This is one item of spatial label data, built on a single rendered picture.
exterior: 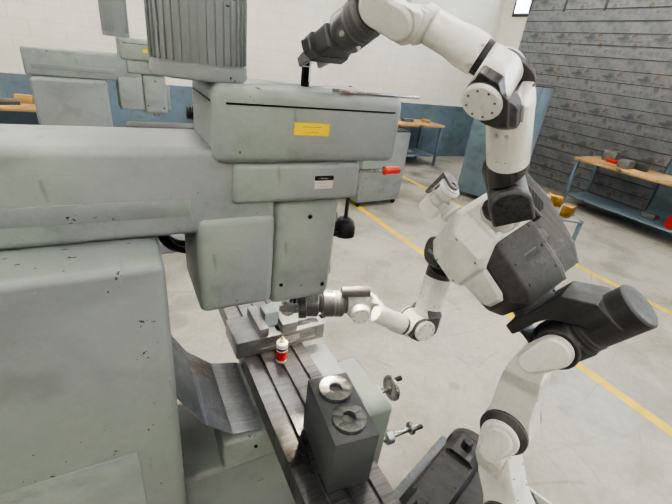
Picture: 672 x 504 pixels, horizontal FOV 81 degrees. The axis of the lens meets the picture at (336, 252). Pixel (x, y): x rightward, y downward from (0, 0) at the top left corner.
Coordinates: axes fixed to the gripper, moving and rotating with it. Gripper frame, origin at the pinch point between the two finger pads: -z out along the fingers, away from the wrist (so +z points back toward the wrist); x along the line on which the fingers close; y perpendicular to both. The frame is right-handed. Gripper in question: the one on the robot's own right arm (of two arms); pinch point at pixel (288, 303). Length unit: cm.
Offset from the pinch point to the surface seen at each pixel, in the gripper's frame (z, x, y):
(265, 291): -7.4, 15.3, -14.5
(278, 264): -4.2, 11.9, -21.0
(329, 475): 10, 45, 21
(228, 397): -18.6, 7.7, 33.1
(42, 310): -47, 41, -27
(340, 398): 13.0, 32.6, 7.8
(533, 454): 152, -25, 125
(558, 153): 573, -616, 60
